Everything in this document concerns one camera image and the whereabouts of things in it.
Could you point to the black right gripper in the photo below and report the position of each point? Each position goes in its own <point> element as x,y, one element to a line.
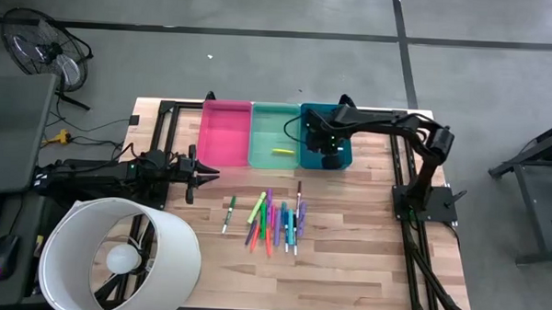
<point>325,136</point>

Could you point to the teal highlighter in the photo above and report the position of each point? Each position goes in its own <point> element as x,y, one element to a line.
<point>283,209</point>

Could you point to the pink plastic bin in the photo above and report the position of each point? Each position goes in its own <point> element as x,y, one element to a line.
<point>223,135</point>

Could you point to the dark purple highlighter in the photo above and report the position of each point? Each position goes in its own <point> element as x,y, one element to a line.
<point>251,232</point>

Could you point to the teal thick marker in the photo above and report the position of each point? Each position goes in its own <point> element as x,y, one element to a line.
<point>290,227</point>

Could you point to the grey metal cart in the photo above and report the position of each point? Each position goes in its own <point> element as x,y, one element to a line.
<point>550,206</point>

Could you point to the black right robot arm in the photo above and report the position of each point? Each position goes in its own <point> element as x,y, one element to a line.
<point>383,119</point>

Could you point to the yellow power plug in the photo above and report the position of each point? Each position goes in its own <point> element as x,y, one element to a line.
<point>64,137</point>

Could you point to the white blue marker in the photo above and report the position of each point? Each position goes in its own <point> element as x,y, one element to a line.
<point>294,247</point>

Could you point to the lavender thick marker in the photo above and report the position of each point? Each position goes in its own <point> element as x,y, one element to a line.
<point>277,231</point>
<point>301,216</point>

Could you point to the green whiteboard marker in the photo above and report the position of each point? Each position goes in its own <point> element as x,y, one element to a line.
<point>229,213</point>

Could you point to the grey desk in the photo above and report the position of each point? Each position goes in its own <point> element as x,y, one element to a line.
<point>10,132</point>

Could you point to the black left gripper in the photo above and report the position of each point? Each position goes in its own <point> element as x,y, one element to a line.
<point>191,170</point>

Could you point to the translucent green plastic bin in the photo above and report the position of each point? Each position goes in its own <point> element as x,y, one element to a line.
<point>270,127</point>

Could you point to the light green highlighter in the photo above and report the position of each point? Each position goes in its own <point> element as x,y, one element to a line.
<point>256,208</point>

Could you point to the white lamp shade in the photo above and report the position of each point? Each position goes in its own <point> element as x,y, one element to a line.
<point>180,262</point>

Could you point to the white light bulb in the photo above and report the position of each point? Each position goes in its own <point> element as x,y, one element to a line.
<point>122,259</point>

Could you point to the pink highlighter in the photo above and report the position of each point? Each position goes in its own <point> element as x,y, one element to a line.
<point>273,218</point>

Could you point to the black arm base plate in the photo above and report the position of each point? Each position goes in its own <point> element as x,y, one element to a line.
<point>155,199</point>
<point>440,207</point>

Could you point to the brown whiteboard marker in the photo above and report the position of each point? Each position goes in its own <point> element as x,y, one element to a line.
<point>298,192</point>

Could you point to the purple thick marker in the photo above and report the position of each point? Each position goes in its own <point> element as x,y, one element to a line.
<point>269,198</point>

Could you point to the black floor fan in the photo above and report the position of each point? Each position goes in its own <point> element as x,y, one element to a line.
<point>45,50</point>

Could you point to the black computer mouse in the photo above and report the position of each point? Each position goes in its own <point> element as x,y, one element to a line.
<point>3,256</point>

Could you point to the blue whiteboard marker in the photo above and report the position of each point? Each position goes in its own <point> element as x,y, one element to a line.
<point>286,243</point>

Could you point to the blue plastic bin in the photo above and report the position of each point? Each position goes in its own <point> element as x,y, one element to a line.
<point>345,159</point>

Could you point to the yellow highlighter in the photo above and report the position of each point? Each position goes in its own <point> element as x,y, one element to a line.
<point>283,151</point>

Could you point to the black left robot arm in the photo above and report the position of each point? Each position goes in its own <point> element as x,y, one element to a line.
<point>96,169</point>

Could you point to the green thick marker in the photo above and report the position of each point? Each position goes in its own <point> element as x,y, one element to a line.
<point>263,221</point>

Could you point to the black desk surface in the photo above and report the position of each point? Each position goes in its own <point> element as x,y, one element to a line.
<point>25,220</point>

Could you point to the orange highlighter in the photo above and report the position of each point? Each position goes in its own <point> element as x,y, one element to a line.
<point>254,244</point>
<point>268,246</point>

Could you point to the black frame bracket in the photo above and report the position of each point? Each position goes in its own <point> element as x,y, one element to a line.
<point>346,100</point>
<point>210,96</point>

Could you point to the black aluminium table frame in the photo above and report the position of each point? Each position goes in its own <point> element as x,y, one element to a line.
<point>185,106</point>

